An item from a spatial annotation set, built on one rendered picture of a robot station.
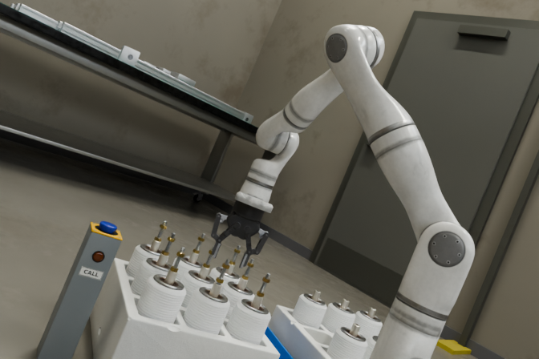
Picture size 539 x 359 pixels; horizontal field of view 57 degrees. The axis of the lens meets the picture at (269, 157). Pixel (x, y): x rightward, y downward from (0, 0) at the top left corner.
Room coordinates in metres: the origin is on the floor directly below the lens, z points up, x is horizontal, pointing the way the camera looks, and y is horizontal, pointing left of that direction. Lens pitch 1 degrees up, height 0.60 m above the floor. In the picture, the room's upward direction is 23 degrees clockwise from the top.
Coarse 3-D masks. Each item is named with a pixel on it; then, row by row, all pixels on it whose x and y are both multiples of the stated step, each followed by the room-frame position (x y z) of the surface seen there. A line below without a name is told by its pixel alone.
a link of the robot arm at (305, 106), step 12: (312, 84) 1.09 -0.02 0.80; (324, 84) 1.07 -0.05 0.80; (336, 84) 1.06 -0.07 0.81; (300, 96) 1.09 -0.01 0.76; (312, 96) 1.08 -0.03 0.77; (324, 96) 1.07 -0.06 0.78; (336, 96) 1.08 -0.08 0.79; (288, 108) 1.12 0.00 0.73; (300, 108) 1.09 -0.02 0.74; (312, 108) 1.09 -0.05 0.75; (324, 108) 1.10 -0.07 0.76; (300, 120) 1.11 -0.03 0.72; (312, 120) 1.12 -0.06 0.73
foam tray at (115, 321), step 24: (120, 264) 1.38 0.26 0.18; (120, 288) 1.22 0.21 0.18; (96, 312) 1.36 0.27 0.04; (120, 312) 1.14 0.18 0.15; (96, 336) 1.26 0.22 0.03; (120, 336) 1.07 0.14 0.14; (144, 336) 1.09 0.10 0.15; (168, 336) 1.11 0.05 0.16; (192, 336) 1.13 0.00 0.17; (216, 336) 1.17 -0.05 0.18; (264, 336) 1.30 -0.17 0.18
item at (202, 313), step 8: (192, 296) 1.20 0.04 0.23; (200, 296) 1.18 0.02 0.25; (192, 304) 1.19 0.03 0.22; (200, 304) 1.17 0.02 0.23; (208, 304) 1.17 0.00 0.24; (216, 304) 1.17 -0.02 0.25; (224, 304) 1.19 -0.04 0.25; (192, 312) 1.18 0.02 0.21; (200, 312) 1.17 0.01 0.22; (208, 312) 1.17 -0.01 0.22; (216, 312) 1.17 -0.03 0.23; (224, 312) 1.19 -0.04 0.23; (184, 320) 1.19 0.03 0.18; (192, 320) 1.17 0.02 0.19; (200, 320) 1.17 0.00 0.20; (208, 320) 1.17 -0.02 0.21; (216, 320) 1.18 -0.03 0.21; (224, 320) 1.21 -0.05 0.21; (192, 328) 1.17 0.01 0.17; (200, 328) 1.17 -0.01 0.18; (208, 328) 1.17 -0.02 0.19; (216, 328) 1.18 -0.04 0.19
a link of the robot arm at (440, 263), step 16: (432, 224) 0.86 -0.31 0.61; (448, 224) 0.84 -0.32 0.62; (432, 240) 0.84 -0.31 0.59; (448, 240) 0.83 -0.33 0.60; (464, 240) 0.83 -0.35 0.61; (416, 256) 0.85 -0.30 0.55; (432, 256) 0.84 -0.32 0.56; (448, 256) 0.83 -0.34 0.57; (464, 256) 0.82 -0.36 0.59; (416, 272) 0.85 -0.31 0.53; (432, 272) 0.84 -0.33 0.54; (448, 272) 0.83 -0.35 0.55; (464, 272) 0.83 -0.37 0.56; (400, 288) 0.87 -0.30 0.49; (416, 288) 0.84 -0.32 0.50; (432, 288) 0.83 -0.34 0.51; (448, 288) 0.83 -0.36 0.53; (416, 304) 0.84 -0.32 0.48; (432, 304) 0.83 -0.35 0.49; (448, 304) 0.83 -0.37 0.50
